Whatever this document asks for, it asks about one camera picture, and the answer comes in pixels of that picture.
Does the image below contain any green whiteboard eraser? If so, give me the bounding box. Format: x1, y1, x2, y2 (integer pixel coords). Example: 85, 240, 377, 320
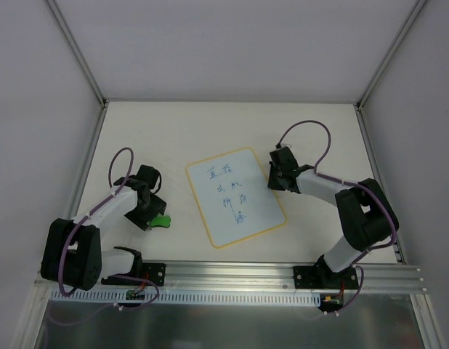
148, 215, 171, 228

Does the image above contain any yellow framed small whiteboard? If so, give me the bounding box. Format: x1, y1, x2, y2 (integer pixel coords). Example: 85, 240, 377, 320
186, 147, 287, 249

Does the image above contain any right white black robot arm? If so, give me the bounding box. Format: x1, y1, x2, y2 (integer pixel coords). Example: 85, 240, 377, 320
267, 145, 399, 289

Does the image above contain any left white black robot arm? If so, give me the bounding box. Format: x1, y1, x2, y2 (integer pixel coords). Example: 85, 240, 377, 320
40, 165, 166, 295

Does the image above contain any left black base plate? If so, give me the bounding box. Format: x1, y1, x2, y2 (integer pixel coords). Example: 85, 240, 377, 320
140, 262, 166, 286

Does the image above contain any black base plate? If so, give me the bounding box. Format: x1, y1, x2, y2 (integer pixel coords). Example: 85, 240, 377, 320
140, 262, 166, 286
293, 265, 359, 290

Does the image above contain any aluminium mounting rail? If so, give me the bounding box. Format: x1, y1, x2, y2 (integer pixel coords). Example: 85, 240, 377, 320
33, 260, 427, 294

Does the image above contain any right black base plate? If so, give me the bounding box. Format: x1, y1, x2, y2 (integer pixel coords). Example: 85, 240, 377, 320
293, 265, 359, 290

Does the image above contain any white slotted cable duct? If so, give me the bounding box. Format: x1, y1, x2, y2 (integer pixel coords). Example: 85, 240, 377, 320
49, 289, 321, 308

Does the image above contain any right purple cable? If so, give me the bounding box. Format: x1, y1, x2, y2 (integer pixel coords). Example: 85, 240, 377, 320
277, 120, 400, 317

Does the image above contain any left aluminium frame post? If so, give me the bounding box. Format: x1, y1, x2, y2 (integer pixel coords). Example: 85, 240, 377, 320
45, 0, 108, 108

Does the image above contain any aluminium frame post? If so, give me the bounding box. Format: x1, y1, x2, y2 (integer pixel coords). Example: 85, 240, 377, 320
45, 0, 108, 108
355, 0, 429, 110

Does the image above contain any right aluminium frame post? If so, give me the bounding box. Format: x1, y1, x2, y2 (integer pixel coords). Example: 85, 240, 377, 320
355, 0, 429, 110

